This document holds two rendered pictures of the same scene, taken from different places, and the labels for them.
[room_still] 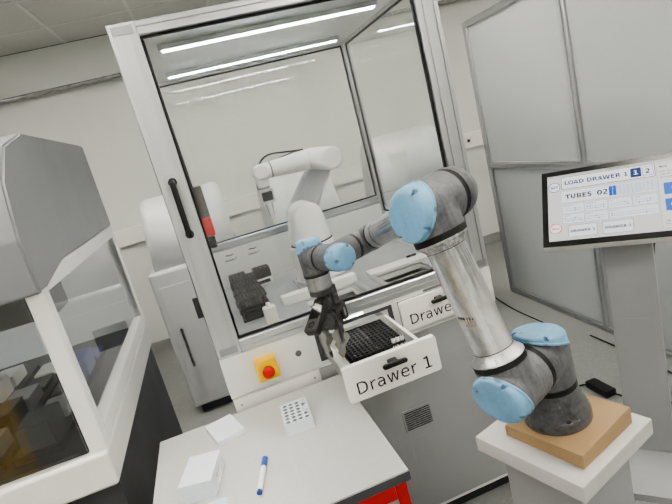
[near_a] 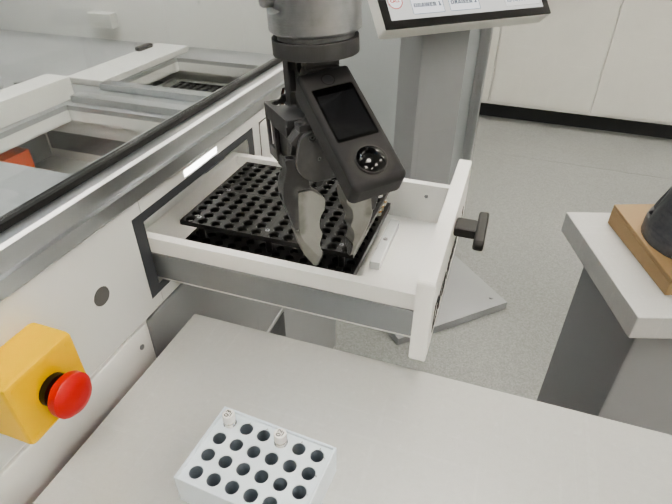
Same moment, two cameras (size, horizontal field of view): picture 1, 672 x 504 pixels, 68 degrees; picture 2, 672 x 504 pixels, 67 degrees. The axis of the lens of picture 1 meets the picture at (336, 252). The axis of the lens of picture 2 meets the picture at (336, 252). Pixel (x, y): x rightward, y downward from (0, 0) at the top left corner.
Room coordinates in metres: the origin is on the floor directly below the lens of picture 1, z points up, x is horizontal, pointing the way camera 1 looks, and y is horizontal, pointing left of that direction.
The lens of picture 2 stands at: (1.16, 0.43, 1.22)
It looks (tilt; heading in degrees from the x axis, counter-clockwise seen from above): 35 degrees down; 302
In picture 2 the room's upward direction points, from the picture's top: straight up
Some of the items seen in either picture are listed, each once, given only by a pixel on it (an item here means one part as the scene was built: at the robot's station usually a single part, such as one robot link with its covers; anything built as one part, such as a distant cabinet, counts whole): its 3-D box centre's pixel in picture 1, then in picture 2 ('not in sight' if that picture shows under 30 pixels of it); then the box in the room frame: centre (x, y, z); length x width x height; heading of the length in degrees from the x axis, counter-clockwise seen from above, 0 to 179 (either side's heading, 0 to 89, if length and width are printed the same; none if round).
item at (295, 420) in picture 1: (296, 415); (258, 473); (1.36, 0.24, 0.78); 0.12 x 0.08 x 0.04; 9
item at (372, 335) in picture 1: (369, 346); (293, 222); (1.51, -0.03, 0.87); 0.22 x 0.18 x 0.06; 13
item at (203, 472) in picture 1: (202, 476); not in sight; (1.17, 0.49, 0.79); 0.13 x 0.09 x 0.05; 179
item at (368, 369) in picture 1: (392, 368); (444, 247); (1.31, -0.07, 0.87); 0.29 x 0.02 x 0.11; 103
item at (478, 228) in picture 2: (393, 361); (470, 228); (1.29, -0.08, 0.91); 0.07 x 0.04 x 0.01; 103
